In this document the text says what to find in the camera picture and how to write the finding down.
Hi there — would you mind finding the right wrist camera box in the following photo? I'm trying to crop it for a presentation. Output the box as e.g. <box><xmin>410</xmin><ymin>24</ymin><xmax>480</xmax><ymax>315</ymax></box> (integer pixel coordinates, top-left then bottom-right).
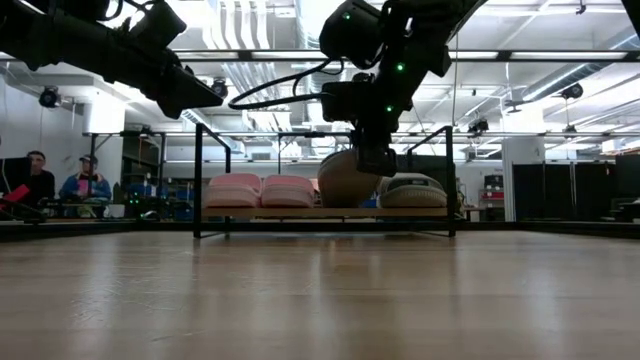
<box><xmin>320</xmin><ymin>81</ymin><xmax>379</xmax><ymax>124</ymax></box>

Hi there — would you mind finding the red flat object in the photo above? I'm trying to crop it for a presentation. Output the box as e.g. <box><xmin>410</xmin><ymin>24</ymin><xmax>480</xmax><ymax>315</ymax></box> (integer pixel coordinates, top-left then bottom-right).
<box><xmin>0</xmin><ymin>183</ymin><xmax>30</xmax><ymax>204</ymax></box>

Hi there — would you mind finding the black overhead light beam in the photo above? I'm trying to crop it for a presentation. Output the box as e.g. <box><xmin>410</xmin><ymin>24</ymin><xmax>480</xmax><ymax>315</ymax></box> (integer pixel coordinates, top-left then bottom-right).
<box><xmin>172</xmin><ymin>48</ymin><xmax>640</xmax><ymax>64</ymax></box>

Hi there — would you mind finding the black background monitor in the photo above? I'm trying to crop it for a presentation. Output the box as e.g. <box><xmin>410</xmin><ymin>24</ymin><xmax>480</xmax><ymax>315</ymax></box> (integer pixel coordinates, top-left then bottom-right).
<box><xmin>397</xmin><ymin>153</ymin><xmax>451</xmax><ymax>177</ymax></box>

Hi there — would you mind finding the grey slide sandal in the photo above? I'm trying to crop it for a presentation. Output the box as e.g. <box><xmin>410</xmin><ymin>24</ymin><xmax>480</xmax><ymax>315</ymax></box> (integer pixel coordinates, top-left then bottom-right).
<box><xmin>316</xmin><ymin>148</ymin><xmax>382</xmax><ymax>209</ymax></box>
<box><xmin>378</xmin><ymin>172</ymin><xmax>448</xmax><ymax>209</ymax></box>

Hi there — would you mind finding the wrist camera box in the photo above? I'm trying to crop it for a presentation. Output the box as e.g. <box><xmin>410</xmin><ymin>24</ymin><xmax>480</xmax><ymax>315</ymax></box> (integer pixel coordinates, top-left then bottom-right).
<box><xmin>320</xmin><ymin>81</ymin><xmax>379</xmax><ymax>124</ymax></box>
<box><xmin>130</xmin><ymin>1</ymin><xmax>188</xmax><ymax>51</ymax></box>

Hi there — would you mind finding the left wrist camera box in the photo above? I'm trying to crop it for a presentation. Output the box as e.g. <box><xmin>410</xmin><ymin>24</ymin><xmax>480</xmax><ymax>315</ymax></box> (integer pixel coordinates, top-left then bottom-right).
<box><xmin>130</xmin><ymin>1</ymin><xmax>188</xmax><ymax>51</ymax></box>

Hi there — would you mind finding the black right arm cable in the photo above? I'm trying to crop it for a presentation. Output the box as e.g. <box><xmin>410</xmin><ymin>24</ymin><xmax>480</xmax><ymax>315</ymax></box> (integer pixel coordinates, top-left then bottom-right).
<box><xmin>228</xmin><ymin>58</ymin><xmax>347</xmax><ymax>112</ymax></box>

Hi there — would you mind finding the pink slide sandal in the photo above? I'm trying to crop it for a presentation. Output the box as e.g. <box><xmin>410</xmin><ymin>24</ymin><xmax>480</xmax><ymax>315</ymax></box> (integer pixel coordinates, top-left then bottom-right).
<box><xmin>203</xmin><ymin>172</ymin><xmax>263</xmax><ymax>209</ymax></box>
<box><xmin>260</xmin><ymin>174</ymin><xmax>317</xmax><ymax>209</ymax></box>

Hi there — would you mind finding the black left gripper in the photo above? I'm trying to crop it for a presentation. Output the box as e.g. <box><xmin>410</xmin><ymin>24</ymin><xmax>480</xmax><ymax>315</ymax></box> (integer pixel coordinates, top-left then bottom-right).
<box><xmin>107</xmin><ymin>47</ymin><xmax>224</xmax><ymax>120</ymax></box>

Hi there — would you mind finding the black-framed wooden shoe shelf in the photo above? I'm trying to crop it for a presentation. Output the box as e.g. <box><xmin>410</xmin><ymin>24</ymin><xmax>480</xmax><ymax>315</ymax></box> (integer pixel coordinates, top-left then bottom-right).
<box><xmin>192</xmin><ymin>123</ymin><xmax>457</xmax><ymax>240</ymax></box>

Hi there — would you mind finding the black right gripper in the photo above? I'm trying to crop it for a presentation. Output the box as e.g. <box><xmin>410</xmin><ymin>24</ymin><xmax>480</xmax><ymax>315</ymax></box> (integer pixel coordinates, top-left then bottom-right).
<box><xmin>355</xmin><ymin>49</ymin><xmax>416</xmax><ymax>177</ymax></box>

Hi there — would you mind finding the black partition screen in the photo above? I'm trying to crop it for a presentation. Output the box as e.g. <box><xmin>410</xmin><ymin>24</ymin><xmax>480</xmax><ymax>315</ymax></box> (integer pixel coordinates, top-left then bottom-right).
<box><xmin>512</xmin><ymin>162</ymin><xmax>617</xmax><ymax>223</ymax></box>

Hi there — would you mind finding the person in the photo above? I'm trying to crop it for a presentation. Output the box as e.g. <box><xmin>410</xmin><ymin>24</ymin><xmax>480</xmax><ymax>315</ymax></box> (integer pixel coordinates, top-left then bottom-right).
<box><xmin>22</xmin><ymin>149</ymin><xmax>58</xmax><ymax>202</ymax></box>
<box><xmin>58</xmin><ymin>153</ymin><xmax>113</xmax><ymax>203</ymax></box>

